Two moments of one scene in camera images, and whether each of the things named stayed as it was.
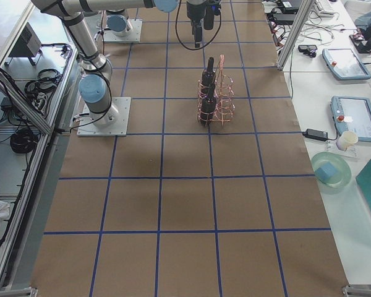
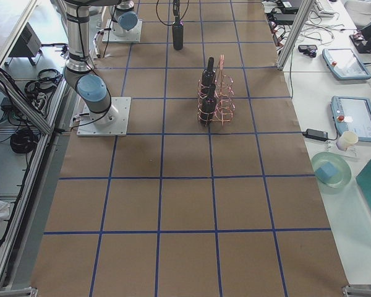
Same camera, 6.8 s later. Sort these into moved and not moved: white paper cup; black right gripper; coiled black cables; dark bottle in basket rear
Moved: black right gripper
Not moved: coiled black cables; white paper cup; dark bottle in basket rear
